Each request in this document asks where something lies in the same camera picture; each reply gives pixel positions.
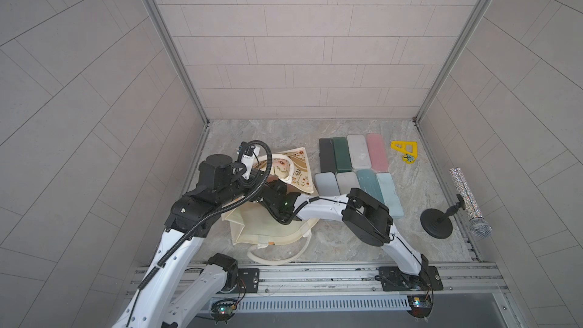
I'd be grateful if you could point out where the floral canvas tote bag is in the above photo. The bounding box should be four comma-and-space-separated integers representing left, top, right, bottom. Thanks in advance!
222, 147, 318, 266

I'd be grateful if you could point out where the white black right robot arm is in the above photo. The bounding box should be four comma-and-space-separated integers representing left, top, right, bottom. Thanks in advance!
257, 181, 431, 288

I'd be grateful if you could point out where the right circuit board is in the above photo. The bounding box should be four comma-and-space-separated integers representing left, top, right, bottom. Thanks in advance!
407, 296, 434, 319

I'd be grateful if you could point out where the aluminium mounting rail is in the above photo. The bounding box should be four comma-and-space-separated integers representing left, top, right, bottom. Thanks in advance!
239, 262, 510, 299

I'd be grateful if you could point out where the light teal pencil case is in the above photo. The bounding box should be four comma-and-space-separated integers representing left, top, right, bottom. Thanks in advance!
356, 169, 384, 203

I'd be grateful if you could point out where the circuit board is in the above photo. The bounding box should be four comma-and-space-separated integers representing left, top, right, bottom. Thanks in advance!
407, 296, 434, 319
210, 299, 238, 323

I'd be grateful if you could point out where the translucent white pencil case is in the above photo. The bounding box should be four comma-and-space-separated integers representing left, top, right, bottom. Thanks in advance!
336, 172, 360, 194

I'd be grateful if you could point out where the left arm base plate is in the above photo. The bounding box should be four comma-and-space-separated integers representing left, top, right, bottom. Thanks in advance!
219, 268, 261, 294

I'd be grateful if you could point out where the black pencil case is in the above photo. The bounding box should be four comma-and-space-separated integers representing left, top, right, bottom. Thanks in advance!
319, 138, 336, 174

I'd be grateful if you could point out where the left circuit board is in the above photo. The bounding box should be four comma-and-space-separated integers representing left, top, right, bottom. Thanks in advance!
210, 299, 238, 323

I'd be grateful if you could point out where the pink pencil case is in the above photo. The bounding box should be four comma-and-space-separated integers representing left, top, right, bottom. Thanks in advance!
366, 133, 389, 173

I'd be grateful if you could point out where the yellow triangular wooden toy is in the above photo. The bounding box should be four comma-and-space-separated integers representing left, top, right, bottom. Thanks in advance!
391, 141, 418, 164

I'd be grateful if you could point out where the glittery silver microphone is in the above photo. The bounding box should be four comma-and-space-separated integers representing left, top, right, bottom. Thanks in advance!
449, 168, 492, 238

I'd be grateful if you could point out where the black microphone stand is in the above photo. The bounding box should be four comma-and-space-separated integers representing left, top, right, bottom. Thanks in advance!
420, 194, 465, 239

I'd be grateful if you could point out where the white grey pencil case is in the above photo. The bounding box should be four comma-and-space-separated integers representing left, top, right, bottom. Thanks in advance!
346, 135, 371, 171

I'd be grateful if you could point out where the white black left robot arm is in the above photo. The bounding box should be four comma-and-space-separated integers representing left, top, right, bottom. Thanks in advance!
114, 141, 273, 327

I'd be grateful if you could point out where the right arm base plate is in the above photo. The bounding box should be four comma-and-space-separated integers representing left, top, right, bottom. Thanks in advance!
375, 266, 443, 292

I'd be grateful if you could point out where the pale blue pencil case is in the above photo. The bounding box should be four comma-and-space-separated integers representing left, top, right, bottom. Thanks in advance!
377, 173, 405, 219

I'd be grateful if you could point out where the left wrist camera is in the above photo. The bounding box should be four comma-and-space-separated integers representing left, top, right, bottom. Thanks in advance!
238, 143, 261, 180

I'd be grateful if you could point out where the dark green pencil case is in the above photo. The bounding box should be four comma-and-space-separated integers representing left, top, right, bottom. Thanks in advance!
332, 137, 352, 173

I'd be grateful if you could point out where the light blue grey pencil case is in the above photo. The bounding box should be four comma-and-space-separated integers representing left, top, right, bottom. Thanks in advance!
314, 173, 341, 197

